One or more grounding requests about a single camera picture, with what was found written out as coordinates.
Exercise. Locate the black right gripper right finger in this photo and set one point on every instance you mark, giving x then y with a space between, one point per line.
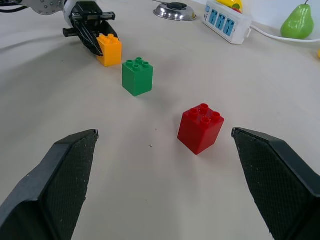
277 180

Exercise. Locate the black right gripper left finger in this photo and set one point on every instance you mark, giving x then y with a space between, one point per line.
57 180

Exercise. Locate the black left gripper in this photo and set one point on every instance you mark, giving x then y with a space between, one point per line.
91 15

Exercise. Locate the orange toy brick cube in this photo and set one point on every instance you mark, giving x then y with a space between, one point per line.
111 51

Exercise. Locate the green toy brick cube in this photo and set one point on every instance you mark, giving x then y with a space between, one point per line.
137 78

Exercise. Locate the stainless steel bowl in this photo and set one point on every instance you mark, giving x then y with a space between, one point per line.
175 11

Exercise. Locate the red toy brick cube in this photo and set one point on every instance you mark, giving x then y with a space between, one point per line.
200 131

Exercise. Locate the white power strip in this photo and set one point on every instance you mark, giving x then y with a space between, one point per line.
226 21

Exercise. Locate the small yellow toy fruit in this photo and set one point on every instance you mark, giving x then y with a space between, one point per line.
318 53

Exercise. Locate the yellow toy banana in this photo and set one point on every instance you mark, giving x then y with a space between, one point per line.
231 3

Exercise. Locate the small red toy fruit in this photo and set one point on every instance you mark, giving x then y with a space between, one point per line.
236 10

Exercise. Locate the green toy pear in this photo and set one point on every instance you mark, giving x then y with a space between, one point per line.
297 23

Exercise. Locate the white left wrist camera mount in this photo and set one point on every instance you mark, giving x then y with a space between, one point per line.
67 13

